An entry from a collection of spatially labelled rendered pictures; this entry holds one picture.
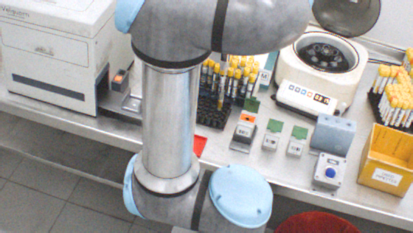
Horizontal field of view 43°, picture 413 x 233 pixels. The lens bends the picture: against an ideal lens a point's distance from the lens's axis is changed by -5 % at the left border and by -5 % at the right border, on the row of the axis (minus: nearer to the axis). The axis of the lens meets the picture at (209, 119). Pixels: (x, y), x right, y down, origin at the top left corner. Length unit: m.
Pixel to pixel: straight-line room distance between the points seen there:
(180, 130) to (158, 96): 0.08
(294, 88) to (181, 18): 0.90
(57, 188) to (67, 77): 1.09
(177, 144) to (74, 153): 1.35
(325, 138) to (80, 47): 0.65
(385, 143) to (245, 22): 0.88
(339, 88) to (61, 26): 0.75
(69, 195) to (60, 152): 0.27
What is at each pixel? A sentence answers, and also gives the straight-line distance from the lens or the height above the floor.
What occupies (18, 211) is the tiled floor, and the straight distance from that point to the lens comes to 2.38.
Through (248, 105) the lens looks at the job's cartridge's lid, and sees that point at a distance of 1.38.
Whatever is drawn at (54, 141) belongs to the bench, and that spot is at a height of 0.27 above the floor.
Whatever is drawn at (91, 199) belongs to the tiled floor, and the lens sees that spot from 2.38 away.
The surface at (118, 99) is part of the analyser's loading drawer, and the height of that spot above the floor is 0.92.
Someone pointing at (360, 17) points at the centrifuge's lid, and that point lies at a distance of 1.73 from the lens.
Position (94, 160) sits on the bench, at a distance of 2.16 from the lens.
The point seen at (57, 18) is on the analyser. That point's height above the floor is 1.16.
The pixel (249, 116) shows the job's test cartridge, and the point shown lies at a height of 0.95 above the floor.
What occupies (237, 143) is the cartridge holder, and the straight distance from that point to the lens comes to 1.39.
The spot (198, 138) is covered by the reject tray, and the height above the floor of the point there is 0.88.
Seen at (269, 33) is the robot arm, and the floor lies 1.51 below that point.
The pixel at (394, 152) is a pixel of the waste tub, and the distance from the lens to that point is 1.49.
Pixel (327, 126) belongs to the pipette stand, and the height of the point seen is 0.97.
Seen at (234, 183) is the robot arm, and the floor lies 1.15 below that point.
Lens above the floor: 1.88
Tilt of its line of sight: 43 degrees down
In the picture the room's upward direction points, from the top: 9 degrees clockwise
